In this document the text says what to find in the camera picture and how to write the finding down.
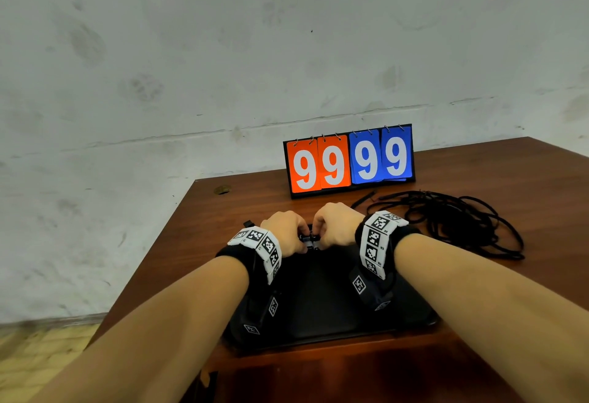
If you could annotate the black wrist camera with tags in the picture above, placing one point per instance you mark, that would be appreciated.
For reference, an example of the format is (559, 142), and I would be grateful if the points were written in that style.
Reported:
(257, 310)
(370, 290)

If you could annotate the person's right hand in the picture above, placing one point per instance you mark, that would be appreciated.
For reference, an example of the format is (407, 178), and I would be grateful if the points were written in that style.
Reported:
(340, 225)

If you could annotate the orange number card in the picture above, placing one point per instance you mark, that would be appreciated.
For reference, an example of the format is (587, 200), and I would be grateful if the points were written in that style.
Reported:
(303, 166)
(333, 161)

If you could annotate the person's left fingers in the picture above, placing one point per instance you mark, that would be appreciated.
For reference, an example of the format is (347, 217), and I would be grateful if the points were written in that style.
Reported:
(302, 230)

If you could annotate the person's right forearm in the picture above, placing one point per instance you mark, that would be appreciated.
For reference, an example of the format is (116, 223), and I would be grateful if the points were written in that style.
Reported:
(483, 306)

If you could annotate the black wristband with marker tags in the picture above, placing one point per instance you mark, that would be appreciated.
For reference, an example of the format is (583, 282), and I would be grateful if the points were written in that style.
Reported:
(375, 244)
(260, 246)

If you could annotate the person's left hand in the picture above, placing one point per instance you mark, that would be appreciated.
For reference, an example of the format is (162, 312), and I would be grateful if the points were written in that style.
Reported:
(285, 230)

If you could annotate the person's right fingers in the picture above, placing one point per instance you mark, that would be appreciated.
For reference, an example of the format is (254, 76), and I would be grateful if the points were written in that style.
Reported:
(319, 228)

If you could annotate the black zip case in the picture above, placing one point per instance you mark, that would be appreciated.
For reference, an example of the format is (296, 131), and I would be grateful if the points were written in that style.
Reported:
(322, 297)

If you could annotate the blue number card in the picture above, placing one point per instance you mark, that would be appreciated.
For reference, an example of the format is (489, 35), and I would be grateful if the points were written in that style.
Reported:
(395, 154)
(366, 156)

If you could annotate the person's left forearm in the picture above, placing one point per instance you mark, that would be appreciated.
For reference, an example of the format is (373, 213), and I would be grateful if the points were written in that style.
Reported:
(161, 329)

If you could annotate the black flip scoreboard stand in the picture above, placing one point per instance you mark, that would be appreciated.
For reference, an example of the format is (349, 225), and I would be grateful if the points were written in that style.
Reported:
(352, 186)

